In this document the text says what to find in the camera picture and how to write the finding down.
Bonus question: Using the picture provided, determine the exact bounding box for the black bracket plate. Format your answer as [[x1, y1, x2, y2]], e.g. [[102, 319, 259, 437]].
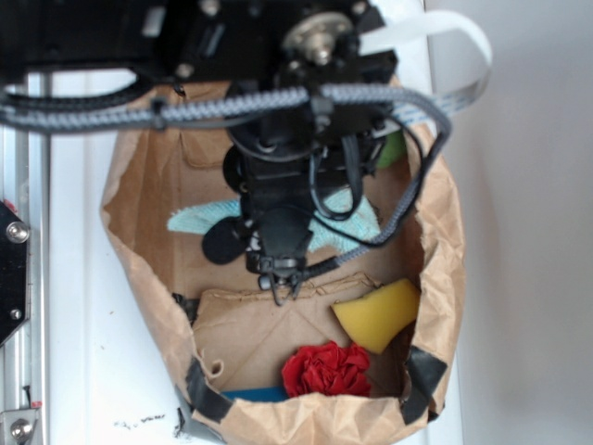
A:
[[0, 201, 31, 347]]

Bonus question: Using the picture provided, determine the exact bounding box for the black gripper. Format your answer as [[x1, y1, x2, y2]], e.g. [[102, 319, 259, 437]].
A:
[[201, 133, 385, 307]]

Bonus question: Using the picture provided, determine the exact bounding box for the light blue terry cloth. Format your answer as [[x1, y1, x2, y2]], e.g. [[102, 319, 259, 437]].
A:
[[167, 197, 382, 253]]

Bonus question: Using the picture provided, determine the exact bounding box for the grey braided cable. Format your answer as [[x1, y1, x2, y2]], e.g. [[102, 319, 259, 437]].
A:
[[0, 85, 453, 279]]

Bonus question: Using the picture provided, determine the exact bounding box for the aluminium frame rail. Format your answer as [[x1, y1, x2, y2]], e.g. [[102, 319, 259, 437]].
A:
[[0, 73, 52, 445]]

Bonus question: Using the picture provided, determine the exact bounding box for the red crumpled paper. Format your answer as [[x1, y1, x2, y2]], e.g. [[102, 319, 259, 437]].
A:
[[281, 341, 372, 398]]

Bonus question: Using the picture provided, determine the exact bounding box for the silver corner bracket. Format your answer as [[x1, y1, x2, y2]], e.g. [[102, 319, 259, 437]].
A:
[[1, 409, 38, 445]]

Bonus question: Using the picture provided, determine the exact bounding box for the brown paper bag bin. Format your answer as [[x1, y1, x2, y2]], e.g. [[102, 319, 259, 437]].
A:
[[101, 129, 466, 444]]

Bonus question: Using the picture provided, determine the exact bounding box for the blue flat object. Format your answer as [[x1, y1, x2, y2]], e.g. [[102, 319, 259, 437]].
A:
[[221, 387, 288, 402]]

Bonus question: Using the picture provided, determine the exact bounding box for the white flat ribbon cable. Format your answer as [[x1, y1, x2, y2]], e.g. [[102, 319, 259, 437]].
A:
[[359, 9, 493, 125]]

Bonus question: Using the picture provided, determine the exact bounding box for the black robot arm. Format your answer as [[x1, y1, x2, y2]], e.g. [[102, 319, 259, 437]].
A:
[[1, 1, 397, 304]]

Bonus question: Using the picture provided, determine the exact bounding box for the yellow sponge piece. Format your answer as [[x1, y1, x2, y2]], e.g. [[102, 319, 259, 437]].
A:
[[332, 279, 421, 354]]

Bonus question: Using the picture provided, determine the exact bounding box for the green plush toy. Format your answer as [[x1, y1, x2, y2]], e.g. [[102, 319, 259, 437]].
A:
[[376, 130, 408, 169]]

